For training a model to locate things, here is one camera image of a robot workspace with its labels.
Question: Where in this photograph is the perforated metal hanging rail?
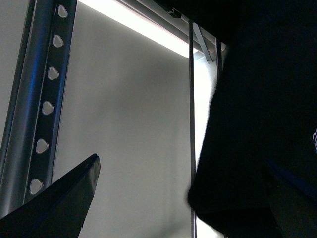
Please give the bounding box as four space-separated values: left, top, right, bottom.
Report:
0 0 77 217

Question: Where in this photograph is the grey rack frame post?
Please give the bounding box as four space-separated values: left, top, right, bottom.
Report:
193 23 213 62

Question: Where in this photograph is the black printed t-shirt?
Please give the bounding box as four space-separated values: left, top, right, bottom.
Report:
153 0 317 238

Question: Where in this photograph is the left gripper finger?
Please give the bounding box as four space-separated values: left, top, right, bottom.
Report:
0 154 101 238

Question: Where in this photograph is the rack crossbar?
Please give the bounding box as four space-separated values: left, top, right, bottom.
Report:
215 38 222 80
188 19 198 238

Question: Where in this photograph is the lower rack crossbar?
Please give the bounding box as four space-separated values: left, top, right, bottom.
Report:
215 38 222 80

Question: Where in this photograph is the upper rack crossbar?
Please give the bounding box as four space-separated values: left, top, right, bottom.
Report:
188 19 198 238

